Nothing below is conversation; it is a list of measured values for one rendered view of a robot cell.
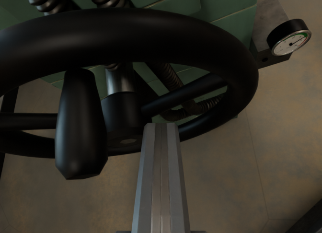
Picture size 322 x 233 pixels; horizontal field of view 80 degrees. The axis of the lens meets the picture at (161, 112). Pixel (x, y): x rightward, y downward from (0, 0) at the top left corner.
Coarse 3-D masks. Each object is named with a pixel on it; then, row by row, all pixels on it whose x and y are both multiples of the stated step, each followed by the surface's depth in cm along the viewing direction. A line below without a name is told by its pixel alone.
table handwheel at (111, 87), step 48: (0, 48) 9; (48, 48) 9; (96, 48) 9; (144, 48) 10; (192, 48) 11; (240, 48) 13; (0, 96) 12; (144, 96) 22; (192, 96) 18; (240, 96) 19; (0, 144) 19; (48, 144) 26
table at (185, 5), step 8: (160, 0) 18; (168, 0) 18; (176, 0) 18; (184, 0) 18; (192, 0) 19; (0, 8) 25; (144, 8) 19; (152, 8) 19; (160, 8) 19; (168, 8) 19; (176, 8) 19; (184, 8) 19; (192, 8) 19; (200, 8) 20; (0, 16) 26; (8, 16) 27; (0, 24) 28; (8, 24) 28
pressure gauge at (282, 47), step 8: (280, 24) 33; (288, 24) 32; (296, 24) 32; (304, 24) 32; (272, 32) 34; (280, 32) 33; (288, 32) 32; (296, 32) 31; (304, 32) 31; (272, 40) 34; (280, 40) 33; (288, 40) 33; (296, 40) 34; (304, 40) 34; (272, 48) 34; (280, 48) 35; (288, 48) 35; (296, 48) 36
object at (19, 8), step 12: (0, 0) 15; (12, 0) 16; (24, 0) 16; (72, 0) 16; (84, 0) 17; (132, 0) 17; (144, 0) 18; (156, 0) 18; (12, 12) 16; (24, 12) 17; (36, 12) 17
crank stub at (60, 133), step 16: (64, 80) 11; (80, 80) 10; (64, 96) 10; (80, 96) 10; (96, 96) 10; (64, 112) 9; (80, 112) 9; (96, 112) 10; (64, 128) 9; (80, 128) 9; (96, 128) 9; (64, 144) 9; (80, 144) 9; (96, 144) 9; (64, 160) 8; (80, 160) 8; (96, 160) 9; (64, 176) 9; (80, 176) 9
